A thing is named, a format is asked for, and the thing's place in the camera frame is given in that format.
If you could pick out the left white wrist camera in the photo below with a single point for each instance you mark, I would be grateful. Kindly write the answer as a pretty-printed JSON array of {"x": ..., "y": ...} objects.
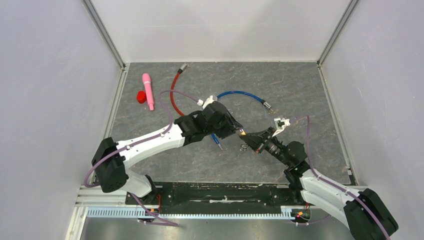
[{"x": 209, "y": 100}]

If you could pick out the pink cylindrical tube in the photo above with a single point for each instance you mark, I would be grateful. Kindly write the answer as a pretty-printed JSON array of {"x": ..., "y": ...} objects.
[{"x": 147, "y": 82}]

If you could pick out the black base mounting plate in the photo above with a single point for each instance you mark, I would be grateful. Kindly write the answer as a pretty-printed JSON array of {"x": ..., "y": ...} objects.
[{"x": 221, "y": 198}]

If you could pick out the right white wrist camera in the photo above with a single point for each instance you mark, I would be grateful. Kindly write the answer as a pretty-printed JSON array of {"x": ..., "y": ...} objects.
[{"x": 280, "y": 124}]

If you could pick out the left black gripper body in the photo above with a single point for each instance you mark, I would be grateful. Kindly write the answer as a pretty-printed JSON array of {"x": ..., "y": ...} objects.
[{"x": 223, "y": 129}]

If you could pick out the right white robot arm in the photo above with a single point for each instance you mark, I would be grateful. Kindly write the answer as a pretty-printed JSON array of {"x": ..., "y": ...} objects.
[{"x": 361, "y": 211}]

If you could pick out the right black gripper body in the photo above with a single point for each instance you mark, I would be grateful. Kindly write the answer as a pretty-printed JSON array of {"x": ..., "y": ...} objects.
[{"x": 270, "y": 142}]

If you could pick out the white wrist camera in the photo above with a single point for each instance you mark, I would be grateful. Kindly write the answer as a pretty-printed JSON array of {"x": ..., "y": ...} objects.
[
  {"x": 209, "y": 100},
  {"x": 280, "y": 124}
]

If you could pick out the small black key bunch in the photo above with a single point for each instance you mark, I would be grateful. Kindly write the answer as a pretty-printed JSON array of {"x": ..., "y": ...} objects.
[{"x": 243, "y": 147}]

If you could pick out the red round cap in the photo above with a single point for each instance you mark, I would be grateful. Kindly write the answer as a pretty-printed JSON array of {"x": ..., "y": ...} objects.
[{"x": 141, "y": 97}]

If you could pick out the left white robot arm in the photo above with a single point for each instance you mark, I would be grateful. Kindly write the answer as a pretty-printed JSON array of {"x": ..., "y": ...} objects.
[{"x": 112, "y": 160}]

